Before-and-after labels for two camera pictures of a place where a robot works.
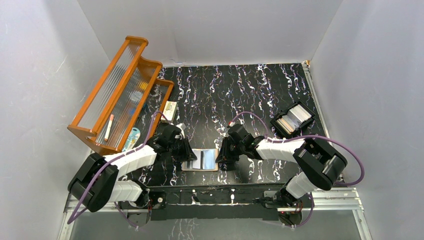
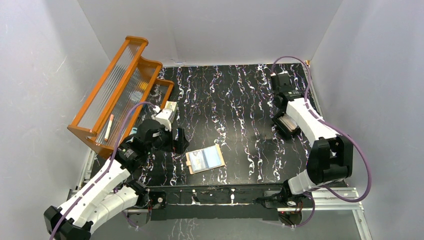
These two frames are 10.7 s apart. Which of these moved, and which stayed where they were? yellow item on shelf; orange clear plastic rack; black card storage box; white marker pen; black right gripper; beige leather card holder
Moved: beige leather card holder; black right gripper
Stayed: orange clear plastic rack; white marker pen; yellow item on shelf; black card storage box
